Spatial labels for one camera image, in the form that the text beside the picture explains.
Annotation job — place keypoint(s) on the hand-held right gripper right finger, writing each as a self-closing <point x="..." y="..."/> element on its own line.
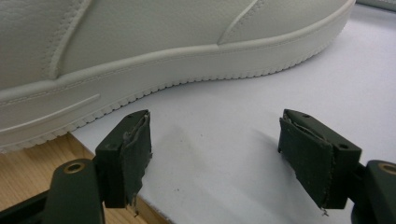
<point x="314" y="155"/>

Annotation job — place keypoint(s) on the white sneaker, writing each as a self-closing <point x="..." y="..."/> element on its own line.
<point x="155" y="31"/>

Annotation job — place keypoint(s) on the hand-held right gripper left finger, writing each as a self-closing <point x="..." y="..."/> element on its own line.
<point x="118" y="161"/>

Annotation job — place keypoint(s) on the light grey board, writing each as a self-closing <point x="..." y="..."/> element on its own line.
<point x="218" y="140"/>

